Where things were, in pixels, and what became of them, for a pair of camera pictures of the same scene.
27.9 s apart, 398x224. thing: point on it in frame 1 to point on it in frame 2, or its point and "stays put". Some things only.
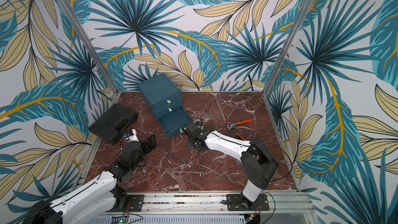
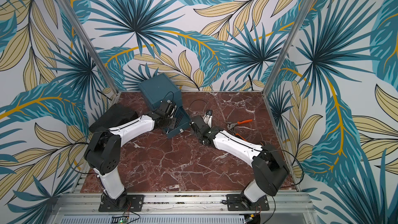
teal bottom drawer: (173, 121) stays put
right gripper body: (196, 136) to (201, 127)
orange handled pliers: (230, 126) stays put
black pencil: (199, 164) to (179, 121)
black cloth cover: (112, 123) stays put
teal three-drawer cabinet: (162, 94) stays put
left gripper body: (144, 149) to (168, 122)
